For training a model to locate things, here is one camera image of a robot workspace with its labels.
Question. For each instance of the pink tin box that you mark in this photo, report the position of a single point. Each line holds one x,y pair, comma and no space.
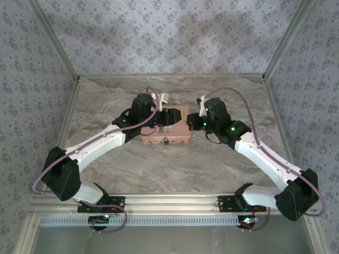
174,133

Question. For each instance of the blue padlock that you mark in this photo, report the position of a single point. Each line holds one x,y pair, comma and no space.
166,142

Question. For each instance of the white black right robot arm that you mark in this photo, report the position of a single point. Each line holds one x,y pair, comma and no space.
265,158

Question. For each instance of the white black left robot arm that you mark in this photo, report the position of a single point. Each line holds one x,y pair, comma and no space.
98,143

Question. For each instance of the black controller board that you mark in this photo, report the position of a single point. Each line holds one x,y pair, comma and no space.
247,221
99,220

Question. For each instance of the aluminium table edge rail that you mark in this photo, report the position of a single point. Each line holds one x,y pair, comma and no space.
66,127

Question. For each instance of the aluminium mounting rail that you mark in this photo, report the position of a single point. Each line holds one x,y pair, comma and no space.
169,203

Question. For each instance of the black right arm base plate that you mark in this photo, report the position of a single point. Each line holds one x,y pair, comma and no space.
225,203

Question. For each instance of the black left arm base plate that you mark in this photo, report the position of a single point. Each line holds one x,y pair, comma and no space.
116,202

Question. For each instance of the aluminium frame post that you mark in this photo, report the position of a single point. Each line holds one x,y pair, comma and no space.
53,39
288,39

